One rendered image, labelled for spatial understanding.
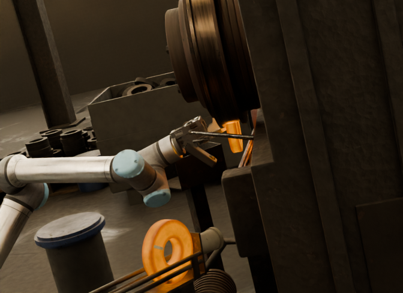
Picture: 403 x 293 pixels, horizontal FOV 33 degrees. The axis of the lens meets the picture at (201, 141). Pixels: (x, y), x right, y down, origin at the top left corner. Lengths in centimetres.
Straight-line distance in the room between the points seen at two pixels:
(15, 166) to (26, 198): 17
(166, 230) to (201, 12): 59
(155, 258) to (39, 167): 85
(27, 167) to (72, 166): 20
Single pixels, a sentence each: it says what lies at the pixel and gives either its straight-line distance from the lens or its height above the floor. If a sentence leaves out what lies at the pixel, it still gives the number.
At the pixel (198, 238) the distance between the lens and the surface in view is 171.
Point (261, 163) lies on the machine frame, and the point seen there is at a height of 87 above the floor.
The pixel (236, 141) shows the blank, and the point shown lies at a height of 80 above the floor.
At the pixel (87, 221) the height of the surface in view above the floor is 43.
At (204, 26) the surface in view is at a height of 120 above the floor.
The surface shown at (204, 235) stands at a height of 69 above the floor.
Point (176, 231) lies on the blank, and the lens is 167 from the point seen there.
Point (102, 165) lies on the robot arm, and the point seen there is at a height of 83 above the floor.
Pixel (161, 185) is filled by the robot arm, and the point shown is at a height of 72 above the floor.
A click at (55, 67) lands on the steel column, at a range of 891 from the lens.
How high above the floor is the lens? 129
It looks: 12 degrees down
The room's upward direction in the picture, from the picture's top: 14 degrees counter-clockwise
